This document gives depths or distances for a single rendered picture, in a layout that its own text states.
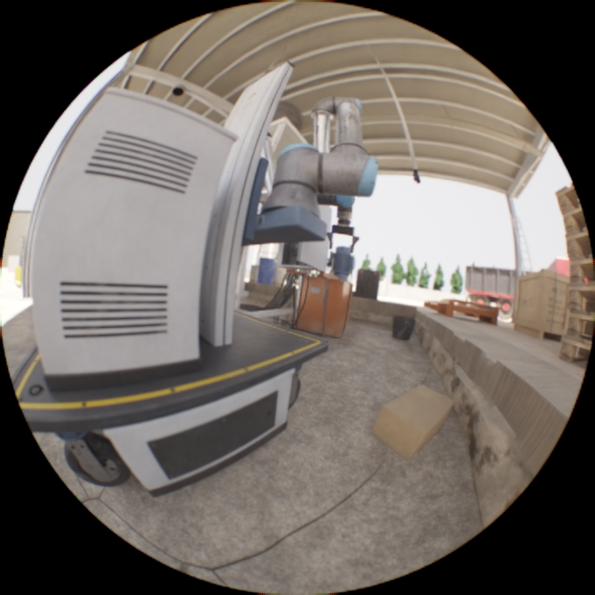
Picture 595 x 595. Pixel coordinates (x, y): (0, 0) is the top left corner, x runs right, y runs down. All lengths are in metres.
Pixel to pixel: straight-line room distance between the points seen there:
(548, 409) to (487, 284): 8.51
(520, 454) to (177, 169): 1.00
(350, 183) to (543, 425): 0.87
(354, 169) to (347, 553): 0.97
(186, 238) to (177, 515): 0.61
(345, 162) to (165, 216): 0.48
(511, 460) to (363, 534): 0.43
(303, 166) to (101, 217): 0.52
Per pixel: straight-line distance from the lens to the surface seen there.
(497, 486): 0.71
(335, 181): 0.58
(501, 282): 9.01
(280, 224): 0.49
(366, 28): 4.70
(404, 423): 0.67
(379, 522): 0.59
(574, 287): 1.49
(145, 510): 0.59
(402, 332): 2.39
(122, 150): 0.38
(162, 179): 0.35
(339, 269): 2.12
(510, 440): 0.72
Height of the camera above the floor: 0.52
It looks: 4 degrees down
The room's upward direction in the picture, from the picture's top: 7 degrees clockwise
